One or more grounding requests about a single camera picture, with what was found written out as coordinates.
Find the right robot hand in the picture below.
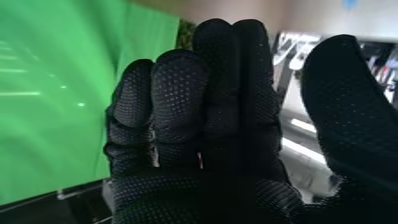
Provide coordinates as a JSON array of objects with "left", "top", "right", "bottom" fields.
[{"left": 102, "top": 18, "right": 398, "bottom": 224}]

